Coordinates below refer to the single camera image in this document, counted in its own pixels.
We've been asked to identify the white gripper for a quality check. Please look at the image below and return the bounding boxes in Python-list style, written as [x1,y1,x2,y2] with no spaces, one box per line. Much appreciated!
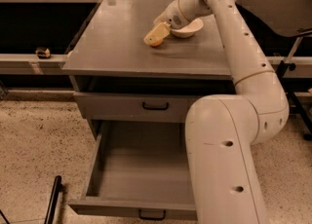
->
[143,0,190,46]

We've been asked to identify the orange fruit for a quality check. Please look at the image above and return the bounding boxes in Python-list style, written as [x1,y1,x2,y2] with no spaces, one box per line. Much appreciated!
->
[150,39,163,48]

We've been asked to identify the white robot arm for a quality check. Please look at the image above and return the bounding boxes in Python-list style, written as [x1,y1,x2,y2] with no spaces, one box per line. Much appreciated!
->
[144,0,289,224]

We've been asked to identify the grey drawer cabinet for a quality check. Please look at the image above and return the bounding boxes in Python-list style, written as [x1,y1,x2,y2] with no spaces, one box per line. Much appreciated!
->
[62,0,235,135]

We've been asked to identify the open grey lower drawer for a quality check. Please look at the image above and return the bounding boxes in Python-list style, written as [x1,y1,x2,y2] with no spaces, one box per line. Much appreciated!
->
[68,121,196,220]

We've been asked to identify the small black yellow object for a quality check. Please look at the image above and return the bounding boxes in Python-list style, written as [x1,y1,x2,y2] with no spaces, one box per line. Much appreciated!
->
[35,47,51,59]

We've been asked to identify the black tilted stand tray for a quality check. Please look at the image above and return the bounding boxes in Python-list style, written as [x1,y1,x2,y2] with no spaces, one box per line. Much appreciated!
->
[236,0,312,37]

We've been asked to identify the black metal bar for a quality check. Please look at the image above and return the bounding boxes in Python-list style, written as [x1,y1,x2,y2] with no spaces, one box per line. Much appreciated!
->
[44,175,62,224]

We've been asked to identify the black upper drawer handle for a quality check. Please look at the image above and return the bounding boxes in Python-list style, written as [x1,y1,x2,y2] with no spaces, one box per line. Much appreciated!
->
[141,101,170,111]

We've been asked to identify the black drawer handle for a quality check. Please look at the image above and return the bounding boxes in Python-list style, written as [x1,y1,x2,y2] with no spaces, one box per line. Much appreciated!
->
[141,101,170,111]
[137,209,167,221]

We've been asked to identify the grey metal rail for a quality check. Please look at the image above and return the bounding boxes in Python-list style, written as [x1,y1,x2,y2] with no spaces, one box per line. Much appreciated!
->
[0,54,68,75]

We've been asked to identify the black lower drawer handle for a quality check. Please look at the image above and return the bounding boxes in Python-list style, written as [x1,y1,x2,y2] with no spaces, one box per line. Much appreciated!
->
[137,209,167,221]

